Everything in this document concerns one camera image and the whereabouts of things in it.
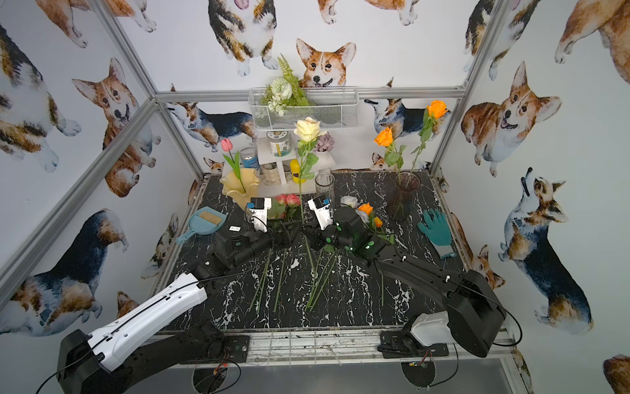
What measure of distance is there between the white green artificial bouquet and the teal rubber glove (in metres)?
0.68

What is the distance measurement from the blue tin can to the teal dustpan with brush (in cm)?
27

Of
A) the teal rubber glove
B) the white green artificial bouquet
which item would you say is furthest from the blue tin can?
the teal rubber glove

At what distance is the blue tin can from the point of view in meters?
0.97

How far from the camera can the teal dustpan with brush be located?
1.02 m

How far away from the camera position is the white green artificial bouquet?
79 centimetres

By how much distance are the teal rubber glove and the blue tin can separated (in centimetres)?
73

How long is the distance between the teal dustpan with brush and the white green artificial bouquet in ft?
1.78
